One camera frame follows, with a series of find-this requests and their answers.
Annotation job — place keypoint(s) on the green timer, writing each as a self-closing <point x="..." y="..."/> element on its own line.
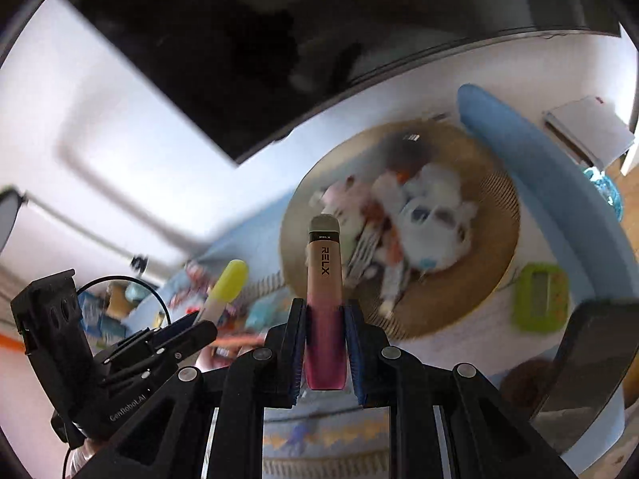
<point x="541" y="304"/>

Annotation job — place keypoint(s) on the cardboard box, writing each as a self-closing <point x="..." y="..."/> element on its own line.
<point x="118" y="302"/>

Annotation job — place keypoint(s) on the mint instant camera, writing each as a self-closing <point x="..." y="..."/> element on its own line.
<point x="137" y="293"/>

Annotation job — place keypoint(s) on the pink white plush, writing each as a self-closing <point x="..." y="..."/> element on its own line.
<point x="344" y="192"/>

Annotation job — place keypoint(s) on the pink vape device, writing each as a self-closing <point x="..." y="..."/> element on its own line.
<point x="324" y="309"/>

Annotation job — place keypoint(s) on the brown round coaster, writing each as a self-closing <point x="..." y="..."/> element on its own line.
<point x="524" y="381"/>

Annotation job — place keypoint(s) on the white blue rabbit plush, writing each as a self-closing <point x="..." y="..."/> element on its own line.
<point x="434" y="219"/>

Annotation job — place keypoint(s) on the dark tablet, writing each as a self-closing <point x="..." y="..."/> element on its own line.
<point x="584" y="354"/>

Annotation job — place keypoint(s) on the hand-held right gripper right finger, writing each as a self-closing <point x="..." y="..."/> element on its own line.
<point x="355" y="354"/>

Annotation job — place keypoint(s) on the blue glass ornament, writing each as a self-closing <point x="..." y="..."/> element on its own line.
<point x="606" y="189"/>

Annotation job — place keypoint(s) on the white marker with yellow cap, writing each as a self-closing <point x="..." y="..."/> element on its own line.
<point x="227" y="284"/>

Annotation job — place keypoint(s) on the round woven basket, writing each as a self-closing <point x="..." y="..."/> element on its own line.
<point x="474" y="284"/>

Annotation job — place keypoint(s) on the white cat plush red bow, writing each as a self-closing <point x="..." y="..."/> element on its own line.
<point x="389" y="194"/>

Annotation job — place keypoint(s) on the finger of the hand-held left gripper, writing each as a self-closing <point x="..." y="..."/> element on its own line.
<point x="189" y="337"/>
<point x="172" y="330"/>

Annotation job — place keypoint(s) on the white flat box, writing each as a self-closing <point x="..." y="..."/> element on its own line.
<point x="589" y="129"/>

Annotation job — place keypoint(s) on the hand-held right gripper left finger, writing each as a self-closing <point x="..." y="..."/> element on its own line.
<point x="298" y="354"/>

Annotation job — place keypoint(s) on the patterned blue woven mat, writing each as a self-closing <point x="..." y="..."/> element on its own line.
<point x="549" y="184"/>

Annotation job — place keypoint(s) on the dark monitor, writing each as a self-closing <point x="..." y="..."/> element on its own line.
<point x="209" y="50"/>

